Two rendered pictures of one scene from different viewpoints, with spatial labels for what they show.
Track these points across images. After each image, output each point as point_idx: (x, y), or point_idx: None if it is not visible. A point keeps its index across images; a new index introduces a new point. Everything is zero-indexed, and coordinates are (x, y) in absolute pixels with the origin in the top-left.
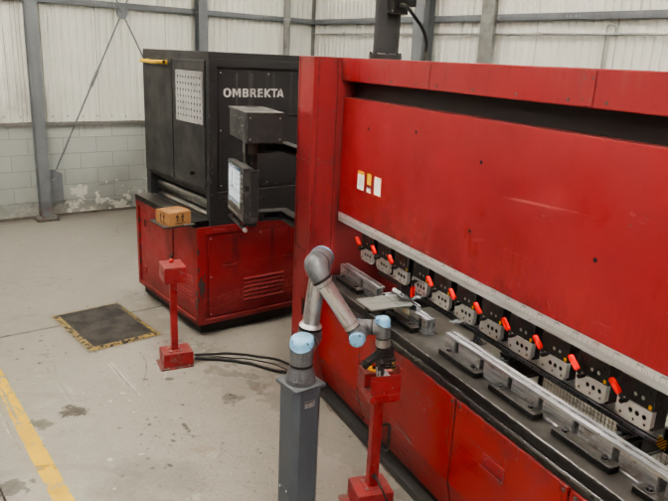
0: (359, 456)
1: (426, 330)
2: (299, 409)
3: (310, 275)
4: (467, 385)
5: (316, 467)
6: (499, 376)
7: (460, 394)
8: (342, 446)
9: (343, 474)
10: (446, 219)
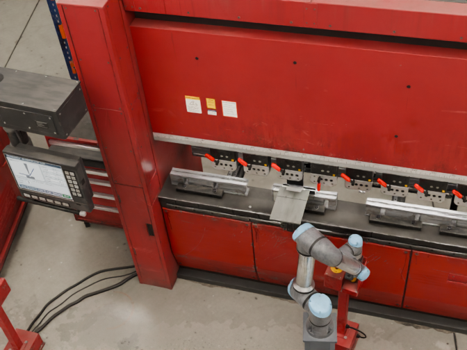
0: (285, 310)
1: (336, 205)
2: (334, 346)
3: (331, 263)
4: (426, 241)
5: None
6: (441, 220)
7: (417, 246)
8: (264, 312)
9: (297, 334)
10: (359, 129)
